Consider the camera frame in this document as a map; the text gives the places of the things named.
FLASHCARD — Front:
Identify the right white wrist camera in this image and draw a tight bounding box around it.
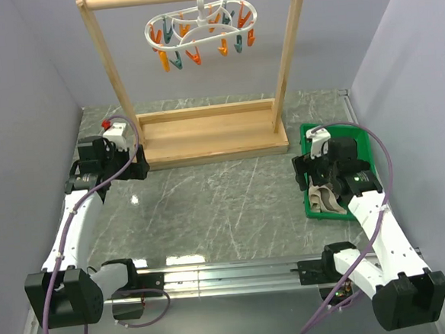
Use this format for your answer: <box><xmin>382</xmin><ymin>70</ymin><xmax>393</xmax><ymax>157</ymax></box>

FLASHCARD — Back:
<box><xmin>305</xmin><ymin>127</ymin><xmax>331</xmax><ymax>159</ymax></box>

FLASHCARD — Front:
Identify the orange clip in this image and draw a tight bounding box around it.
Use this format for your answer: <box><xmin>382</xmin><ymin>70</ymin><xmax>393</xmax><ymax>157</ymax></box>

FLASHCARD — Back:
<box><xmin>247</xmin><ymin>29</ymin><xmax>255</xmax><ymax>47</ymax></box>
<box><xmin>149</xmin><ymin>24</ymin><xmax>163</xmax><ymax>52</ymax></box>
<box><xmin>237</xmin><ymin>2</ymin><xmax>251</xmax><ymax>29</ymax></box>
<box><xmin>185</xmin><ymin>47</ymin><xmax>201</xmax><ymax>66</ymax></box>

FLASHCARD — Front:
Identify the yellow clip front right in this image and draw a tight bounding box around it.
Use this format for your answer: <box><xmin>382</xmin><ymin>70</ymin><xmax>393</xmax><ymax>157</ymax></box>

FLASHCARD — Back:
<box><xmin>217</xmin><ymin>32</ymin><xmax>229</xmax><ymax>56</ymax></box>

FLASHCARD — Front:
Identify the green plastic bin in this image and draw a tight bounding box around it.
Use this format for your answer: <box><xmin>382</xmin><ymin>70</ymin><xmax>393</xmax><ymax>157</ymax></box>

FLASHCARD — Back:
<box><xmin>299</xmin><ymin>123</ymin><xmax>376</xmax><ymax>222</ymax></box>

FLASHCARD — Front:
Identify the teal clip back left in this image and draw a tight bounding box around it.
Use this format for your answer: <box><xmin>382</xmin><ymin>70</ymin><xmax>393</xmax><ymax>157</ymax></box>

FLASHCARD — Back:
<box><xmin>162</xmin><ymin>16</ymin><xmax>174</xmax><ymax>44</ymax></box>

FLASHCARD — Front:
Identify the aluminium mounting rail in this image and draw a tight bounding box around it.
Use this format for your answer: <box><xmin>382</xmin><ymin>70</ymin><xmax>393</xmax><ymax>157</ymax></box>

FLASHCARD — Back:
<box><xmin>10</xmin><ymin>246</ymin><xmax>445</xmax><ymax>334</ymax></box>

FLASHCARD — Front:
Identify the teal clip front right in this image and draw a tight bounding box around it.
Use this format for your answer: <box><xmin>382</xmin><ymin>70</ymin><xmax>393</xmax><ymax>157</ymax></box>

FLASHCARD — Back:
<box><xmin>234</xmin><ymin>34</ymin><xmax>243</xmax><ymax>53</ymax></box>

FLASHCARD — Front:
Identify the yellow clip front left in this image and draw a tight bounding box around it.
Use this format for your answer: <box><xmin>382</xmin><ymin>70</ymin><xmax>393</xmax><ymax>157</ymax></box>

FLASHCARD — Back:
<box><xmin>158</xmin><ymin>50</ymin><xmax>171</xmax><ymax>72</ymax></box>

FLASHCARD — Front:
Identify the teal clip front left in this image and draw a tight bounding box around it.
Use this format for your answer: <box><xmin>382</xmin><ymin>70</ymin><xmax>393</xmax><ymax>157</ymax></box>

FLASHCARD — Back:
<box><xmin>169</xmin><ymin>51</ymin><xmax>183</xmax><ymax>70</ymax></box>

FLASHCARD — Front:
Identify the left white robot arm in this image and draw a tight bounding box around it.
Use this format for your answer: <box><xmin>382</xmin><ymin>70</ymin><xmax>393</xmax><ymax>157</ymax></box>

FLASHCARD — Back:
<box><xmin>24</xmin><ymin>136</ymin><xmax>150</xmax><ymax>329</ymax></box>

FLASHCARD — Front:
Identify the white plastic clip hanger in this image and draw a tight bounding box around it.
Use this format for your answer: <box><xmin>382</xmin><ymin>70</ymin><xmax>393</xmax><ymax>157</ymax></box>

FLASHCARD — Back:
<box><xmin>143</xmin><ymin>0</ymin><xmax>258</xmax><ymax>53</ymax></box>

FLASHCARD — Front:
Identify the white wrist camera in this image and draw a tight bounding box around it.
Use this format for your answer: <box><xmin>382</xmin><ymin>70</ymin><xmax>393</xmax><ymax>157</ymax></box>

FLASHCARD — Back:
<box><xmin>305</xmin><ymin>127</ymin><xmax>331</xmax><ymax>159</ymax></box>
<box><xmin>101</xmin><ymin>119</ymin><xmax>128</xmax><ymax>152</ymax></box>

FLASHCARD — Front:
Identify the wooden hanging rack frame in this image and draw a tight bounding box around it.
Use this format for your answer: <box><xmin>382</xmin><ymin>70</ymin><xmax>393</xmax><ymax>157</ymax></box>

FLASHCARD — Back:
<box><xmin>75</xmin><ymin>0</ymin><xmax>303</xmax><ymax>169</ymax></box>

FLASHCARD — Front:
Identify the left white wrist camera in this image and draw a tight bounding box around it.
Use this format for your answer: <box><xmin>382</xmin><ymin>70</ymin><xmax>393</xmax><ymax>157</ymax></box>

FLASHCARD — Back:
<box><xmin>101</xmin><ymin>119</ymin><xmax>128</xmax><ymax>152</ymax></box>

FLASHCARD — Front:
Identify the taupe underwear beige waistband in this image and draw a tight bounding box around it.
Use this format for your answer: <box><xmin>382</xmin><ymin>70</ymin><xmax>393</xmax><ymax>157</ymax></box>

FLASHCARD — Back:
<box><xmin>308</xmin><ymin>181</ymin><xmax>347</xmax><ymax>215</ymax></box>

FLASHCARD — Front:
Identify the teal clip back centre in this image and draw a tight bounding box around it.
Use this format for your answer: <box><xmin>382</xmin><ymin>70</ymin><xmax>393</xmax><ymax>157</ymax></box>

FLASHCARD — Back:
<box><xmin>220</xmin><ymin>0</ymin><xmax>235</xmax><ymax>25</ymax></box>

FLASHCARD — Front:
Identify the teal clip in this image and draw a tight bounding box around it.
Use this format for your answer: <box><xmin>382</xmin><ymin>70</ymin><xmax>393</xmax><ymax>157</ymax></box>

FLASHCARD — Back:
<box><xmin>220</xmin><ymin>0</ymin><xmax>235</xmax><ymax>25</ymax></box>
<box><xmin>162</xmin><ymin>16</ymin><xmax>174</xmax><ymax>44</ymax></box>
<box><xmin>169</xmin><ymin>51</ymin><xmax>183</xmax><ymax>70</ymax></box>
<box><xmin>234</xmin><ymin>34</ymin><xmax>243</xmax><ymax>53</ymax></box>

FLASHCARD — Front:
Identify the yellow clip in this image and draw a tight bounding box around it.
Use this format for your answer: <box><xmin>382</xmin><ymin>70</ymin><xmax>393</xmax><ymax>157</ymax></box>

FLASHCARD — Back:
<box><xmin>179</xmin><ymin>11</ymin><xmax>190</xmax><ymax>37</ymax></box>
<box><xmin>217</xmin><ymin>32</ymin><xmax>229</xmax><ymax>56</ymax></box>
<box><xmin>158</xmin><ymin>50</ymin><xmax>171</xmax><ymax>72</ymax></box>
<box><xmin>207</xmin><ymin>5</ymin><xmax>221</xmax><ymax>24</ymax></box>

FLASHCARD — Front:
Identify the yellow clip inner left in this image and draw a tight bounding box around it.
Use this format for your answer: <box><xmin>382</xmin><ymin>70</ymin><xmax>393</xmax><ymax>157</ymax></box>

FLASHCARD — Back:
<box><xmin>179</xmin><ymin>11</ymin><xmax>190</xmax><ymax>37</ymax></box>

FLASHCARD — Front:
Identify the yellow clip back centre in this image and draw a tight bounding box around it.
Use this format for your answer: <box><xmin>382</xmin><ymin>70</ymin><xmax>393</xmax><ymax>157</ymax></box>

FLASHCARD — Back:
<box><xmin>207</xmin><ymin>5</ymin><xmax>221</xmax><ymax>24</ymax></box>

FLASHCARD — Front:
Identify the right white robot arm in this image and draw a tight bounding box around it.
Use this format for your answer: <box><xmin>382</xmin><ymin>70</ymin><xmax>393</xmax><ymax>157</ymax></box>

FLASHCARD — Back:
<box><xmin>293</xmin><ymin>130</ymin><xmax>445</xmax><ymax>331</ymax></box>

